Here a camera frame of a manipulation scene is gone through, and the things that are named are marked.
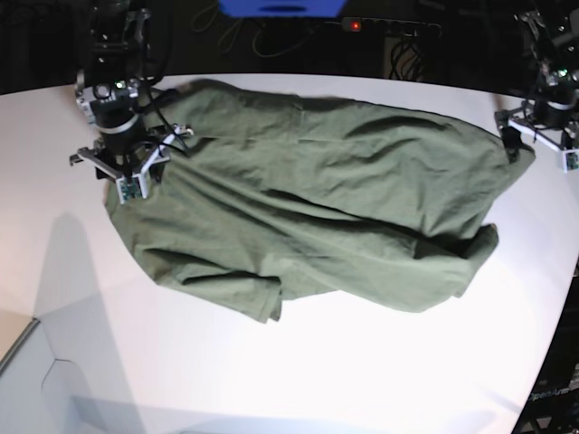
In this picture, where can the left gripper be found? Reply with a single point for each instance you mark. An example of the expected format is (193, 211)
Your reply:
(553, 128)

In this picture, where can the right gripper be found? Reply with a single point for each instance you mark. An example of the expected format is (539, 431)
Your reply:
(131, 168)

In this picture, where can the green t-shirt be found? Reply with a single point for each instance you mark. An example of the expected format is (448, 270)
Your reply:
(283, 197)

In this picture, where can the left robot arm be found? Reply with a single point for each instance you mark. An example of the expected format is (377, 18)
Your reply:
(553, 30)

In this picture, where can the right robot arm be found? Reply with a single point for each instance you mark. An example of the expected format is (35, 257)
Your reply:
(115, 93)

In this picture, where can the black power strip red light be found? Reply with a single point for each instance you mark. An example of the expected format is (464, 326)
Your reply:
(390, 27)

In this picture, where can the blue box at top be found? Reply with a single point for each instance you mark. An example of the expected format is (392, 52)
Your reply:
(281, 8)

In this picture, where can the white side panel board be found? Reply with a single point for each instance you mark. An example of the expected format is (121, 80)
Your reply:
(35, 398)

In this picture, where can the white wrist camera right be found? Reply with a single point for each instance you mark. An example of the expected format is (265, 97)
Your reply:
(135, 187)

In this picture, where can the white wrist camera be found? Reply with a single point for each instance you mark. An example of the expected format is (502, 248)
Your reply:
(135, 187)
(570, 160)

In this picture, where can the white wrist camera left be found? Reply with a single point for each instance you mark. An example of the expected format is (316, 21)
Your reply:
(570, 160)

